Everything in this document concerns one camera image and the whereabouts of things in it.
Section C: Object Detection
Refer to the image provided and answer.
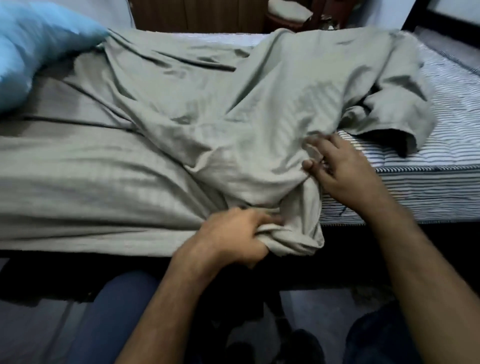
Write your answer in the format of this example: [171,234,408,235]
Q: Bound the person's left hand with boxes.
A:
[179,207,285,270]

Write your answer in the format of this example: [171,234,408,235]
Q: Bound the person's right hand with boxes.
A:
[301,133,391,215]

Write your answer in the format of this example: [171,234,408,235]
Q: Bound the plain taupe bed sheet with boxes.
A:
[0,28,438,260]

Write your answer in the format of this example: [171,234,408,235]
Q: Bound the beige striped bed sheet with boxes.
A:
[268,0,314,23]

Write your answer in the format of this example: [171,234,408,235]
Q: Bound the brown wooden wardrobe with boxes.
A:
[129,0,271,34]

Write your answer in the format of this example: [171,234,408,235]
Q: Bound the light blue pillow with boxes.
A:
[0,1,110,113]

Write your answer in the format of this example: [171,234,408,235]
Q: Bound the person's left forearm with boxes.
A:
[114,247,226,364]

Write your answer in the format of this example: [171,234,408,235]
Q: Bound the person's right forearm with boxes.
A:
[359,189,480,364]

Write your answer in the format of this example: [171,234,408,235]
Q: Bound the person's dark trousers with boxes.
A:
[67,269,417,364]

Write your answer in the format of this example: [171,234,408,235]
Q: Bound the white striped mattress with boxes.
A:
[168,31,480,226]

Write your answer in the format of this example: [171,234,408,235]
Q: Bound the maroon plastic chair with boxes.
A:
[264,0,361,33]

